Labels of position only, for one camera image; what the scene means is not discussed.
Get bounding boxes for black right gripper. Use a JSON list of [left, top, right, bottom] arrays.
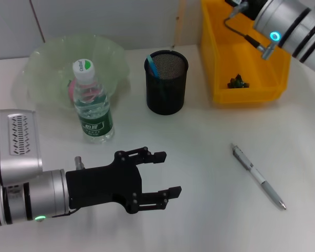
[[225, 0, 265, 19]]

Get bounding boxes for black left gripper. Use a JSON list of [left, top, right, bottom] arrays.
[[65, 146, 183, 215]]

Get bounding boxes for clear plastic ruler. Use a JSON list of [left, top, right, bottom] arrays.
[[171, 0, 187, 50]]

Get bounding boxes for clear water bottle green label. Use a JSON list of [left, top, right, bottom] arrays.
[[72, 58, 115, 144]]

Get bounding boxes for white grey pen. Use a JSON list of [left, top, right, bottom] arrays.
[[230, 143, 287, 211]]

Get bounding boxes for blue scissors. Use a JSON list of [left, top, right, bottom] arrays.
[[146, 54, 161, 79]]

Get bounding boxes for black mesh pen holder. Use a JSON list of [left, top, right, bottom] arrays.
[[143, 50, 189, 116]]

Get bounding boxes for green glass fruit bowl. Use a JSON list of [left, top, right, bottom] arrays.
[[23, 34, 129, 111]]

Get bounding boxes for yellow plastic bin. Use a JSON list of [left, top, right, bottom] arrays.
[[201, 0, 292, 105]]

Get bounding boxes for grey right wrist cable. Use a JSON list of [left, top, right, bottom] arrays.
[[224, 2, 278, 60]]

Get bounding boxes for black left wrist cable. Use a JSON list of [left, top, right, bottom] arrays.
[[51, 208, 79, 218]]

